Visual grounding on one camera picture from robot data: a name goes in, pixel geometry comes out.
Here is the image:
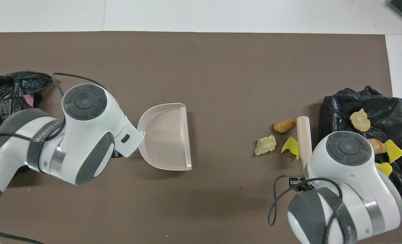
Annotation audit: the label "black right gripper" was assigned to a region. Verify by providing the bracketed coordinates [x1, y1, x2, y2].
[289, 176, 314, 192]

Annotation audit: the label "striped toy croissant piece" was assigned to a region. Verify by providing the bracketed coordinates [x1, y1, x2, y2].
[349, 108, 371, 132]
[367, 138, 388, 155]

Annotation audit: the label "brown toy bread nugget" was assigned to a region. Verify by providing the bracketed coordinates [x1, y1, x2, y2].
[273, 118, 297, 134]

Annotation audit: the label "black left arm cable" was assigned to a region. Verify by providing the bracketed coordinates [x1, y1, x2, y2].
[0, 72, 106, 244]

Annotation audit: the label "right black trash bag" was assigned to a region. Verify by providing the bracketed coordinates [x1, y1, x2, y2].
[318, 86, 402, 199]

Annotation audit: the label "pale toy bread chunk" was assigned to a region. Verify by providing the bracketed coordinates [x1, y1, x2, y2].
[254, 135, 277, 156]

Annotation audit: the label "beige plastic dustpan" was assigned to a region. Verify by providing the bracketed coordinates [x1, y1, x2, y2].
[137, 103, 192, 171]

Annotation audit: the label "beige hand brush black bristles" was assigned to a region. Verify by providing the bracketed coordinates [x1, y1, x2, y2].
[296, 116, 313, 171]

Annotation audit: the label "yellow sponge piece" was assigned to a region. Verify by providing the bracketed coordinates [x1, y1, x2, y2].
[281, 137, 300, 160]
[385, 139, 402, 164]
[376, 162, 393, 178]

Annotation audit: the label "brown table mat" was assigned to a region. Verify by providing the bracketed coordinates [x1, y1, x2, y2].
[0, 32, 402, 244]

